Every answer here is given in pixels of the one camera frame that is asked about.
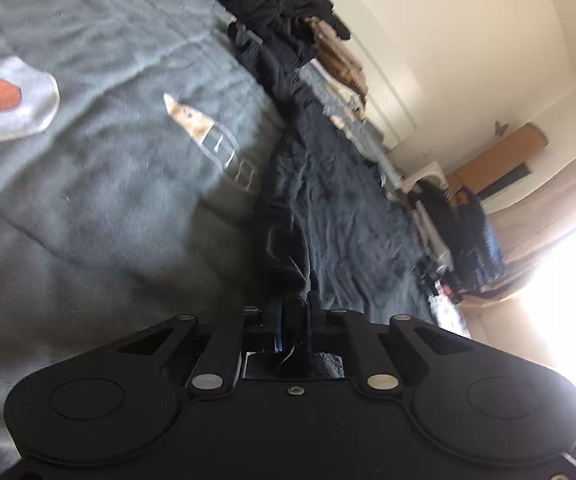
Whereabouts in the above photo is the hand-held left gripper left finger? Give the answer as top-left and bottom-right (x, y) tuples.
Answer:
(103, 300), (285, 397)

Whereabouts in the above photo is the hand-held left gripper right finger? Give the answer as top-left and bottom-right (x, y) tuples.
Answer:
(308, 292), (479, 395)

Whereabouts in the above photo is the black shirt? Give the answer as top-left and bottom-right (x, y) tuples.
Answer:
(253, 95), (441, 381)

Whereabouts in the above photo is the stack of folded dark clothes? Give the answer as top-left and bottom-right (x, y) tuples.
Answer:
(408, 180), (506, 306)

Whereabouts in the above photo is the pile of black clothes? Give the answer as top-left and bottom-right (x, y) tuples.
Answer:
(180, 0), (354, 106)

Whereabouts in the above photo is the white box fan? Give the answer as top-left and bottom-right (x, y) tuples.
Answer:
(399, 160), (449, 196)

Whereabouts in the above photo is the white headboard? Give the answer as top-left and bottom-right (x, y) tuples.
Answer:
(288, 0), (424, 153)

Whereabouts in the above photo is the grey printed quilt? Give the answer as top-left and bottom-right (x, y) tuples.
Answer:
(0, 0), (471, 466)

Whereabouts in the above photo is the beige curtain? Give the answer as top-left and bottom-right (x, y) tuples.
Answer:
(488, 150), (576, 306)

